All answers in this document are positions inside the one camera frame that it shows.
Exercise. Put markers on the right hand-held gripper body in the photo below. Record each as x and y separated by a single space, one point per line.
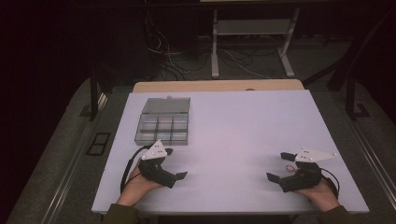
303 178

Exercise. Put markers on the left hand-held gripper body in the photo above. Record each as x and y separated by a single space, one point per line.
154 169

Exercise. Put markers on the person's right hand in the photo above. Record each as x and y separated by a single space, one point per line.
318 195

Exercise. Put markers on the person's left hand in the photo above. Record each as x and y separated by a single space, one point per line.
137 187

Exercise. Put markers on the clear plastic compartment box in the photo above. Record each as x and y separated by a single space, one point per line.
164 122

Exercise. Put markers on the black metal stand leg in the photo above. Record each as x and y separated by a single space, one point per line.
93 96
351 96

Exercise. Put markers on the white metal stand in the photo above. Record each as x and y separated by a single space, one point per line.
252 29

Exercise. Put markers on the metal floor rail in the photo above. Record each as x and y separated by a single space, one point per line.
67 177
373 157

